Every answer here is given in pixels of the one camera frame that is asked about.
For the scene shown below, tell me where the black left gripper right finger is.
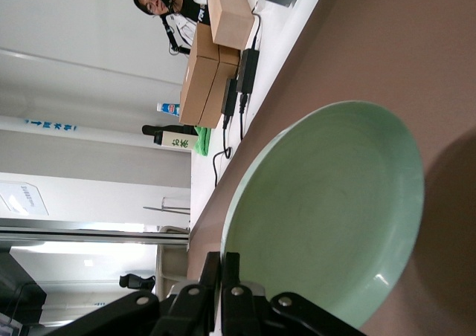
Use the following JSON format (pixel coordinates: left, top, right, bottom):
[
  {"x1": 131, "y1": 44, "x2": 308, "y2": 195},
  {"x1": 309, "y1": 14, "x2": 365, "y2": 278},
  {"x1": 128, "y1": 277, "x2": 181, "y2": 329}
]
[{"x1": 222, "y1": 252, "x2": 268, "y2": 336}]

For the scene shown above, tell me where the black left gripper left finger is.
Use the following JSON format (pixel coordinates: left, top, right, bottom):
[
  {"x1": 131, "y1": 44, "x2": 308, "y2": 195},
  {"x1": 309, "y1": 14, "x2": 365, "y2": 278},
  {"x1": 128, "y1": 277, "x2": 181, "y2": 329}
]
[{"x1": 152, "y1": 251, "x2": 221, "y2": 336}]

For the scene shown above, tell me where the pale green plate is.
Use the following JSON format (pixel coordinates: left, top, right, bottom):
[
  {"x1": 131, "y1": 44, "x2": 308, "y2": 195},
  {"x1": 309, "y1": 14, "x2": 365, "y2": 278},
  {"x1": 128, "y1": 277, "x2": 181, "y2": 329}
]
[{"x1": 220, "y1": 100, "x2": 425, "y2": 329}]

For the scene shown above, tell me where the small black device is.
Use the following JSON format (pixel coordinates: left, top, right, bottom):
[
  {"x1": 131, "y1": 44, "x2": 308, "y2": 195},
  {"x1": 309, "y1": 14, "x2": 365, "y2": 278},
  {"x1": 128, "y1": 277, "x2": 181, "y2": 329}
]
[{"x1": 118, "y1": 273, "x2": 156, "y2": 291}]

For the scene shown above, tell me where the green cloth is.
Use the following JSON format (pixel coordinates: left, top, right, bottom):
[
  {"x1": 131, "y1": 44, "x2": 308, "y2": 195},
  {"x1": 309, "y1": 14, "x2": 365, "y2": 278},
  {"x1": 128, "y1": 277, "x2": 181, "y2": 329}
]
[{"x1": 192, "y1": 126, "x2": 213, "y2": 155}]

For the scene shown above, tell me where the tea bottle with white label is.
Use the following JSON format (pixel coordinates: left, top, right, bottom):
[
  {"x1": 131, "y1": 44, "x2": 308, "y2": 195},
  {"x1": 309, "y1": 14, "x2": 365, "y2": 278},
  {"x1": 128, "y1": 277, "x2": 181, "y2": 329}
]
[{"x1": 153, "y1": 129, "x2": 200, "y2": 152}]

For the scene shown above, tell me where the black bottle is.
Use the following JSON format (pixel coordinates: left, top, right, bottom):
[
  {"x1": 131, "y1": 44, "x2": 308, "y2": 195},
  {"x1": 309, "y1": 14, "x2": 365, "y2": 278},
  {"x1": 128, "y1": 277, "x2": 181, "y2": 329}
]
[{"x1": 141, "y1": 123, "x2": 198, "y2": 137}]

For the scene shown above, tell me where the white bottle with blue cap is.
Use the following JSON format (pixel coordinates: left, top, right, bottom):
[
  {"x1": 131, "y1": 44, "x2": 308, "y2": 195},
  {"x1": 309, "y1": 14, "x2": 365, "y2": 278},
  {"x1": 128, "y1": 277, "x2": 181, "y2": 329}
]
[{"x1": 155, "y1": 102, "x2": 182, "y2": 116}]

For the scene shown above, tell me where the white paper notice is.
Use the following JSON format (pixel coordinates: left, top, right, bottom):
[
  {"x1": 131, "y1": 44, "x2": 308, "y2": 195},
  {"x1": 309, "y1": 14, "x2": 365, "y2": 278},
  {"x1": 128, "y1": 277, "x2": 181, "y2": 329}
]
[{"x1": 0, "y1": 181, "x2": 50, "y2": 218}]

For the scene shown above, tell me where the black power adapter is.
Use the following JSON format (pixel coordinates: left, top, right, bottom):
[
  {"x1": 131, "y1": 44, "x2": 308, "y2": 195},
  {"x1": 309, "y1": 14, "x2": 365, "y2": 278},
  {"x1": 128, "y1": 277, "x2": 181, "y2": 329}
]
[
  {"x1": 220, "y1": 77, "x2": 239, "y2": 116},
  {"x1": 236, "y1": 48, "x2": 260, "y2": 94}
]

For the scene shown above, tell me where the brown cardboard box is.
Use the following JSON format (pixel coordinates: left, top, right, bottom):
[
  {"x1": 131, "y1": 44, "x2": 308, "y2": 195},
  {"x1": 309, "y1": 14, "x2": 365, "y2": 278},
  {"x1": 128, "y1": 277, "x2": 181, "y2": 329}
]
[
  {"x1": 179, "y1": 23, "x2": 221, "y2": 125},
  {"x1": 199, "y1": 45, "x2": 242, "y2": 129},
  {"x1": 207, "y1": 0, "x2": 257, "y2": 51}
]

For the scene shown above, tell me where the brown table cover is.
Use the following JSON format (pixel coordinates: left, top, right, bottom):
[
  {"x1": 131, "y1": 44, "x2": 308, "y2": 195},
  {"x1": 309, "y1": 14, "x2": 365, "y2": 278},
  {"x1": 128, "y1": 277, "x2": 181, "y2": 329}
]
[{"x1": 185, "y1": 0, "x2": 476, "y2": 336}]

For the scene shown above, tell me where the aluminium frame bar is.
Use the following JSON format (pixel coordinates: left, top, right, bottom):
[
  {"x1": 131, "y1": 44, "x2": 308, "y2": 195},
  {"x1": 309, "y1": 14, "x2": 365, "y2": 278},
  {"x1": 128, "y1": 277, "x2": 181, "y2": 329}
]
[{"x1": 0, "y1": 218, "x2": 190, "y2": 246}]

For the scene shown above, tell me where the black cable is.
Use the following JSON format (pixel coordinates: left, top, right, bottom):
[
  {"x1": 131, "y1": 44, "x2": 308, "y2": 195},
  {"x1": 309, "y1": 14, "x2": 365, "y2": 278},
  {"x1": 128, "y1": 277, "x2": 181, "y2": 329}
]
[
  {"x1": 239, "y1": 93, "x2": 249, "y2": 140},
  {"x1": 212, "y1": 114, "x2": 234, "y2": 188},
  {"x1": 245, "y1": 13, "x2": 262, "y2": 51}
]

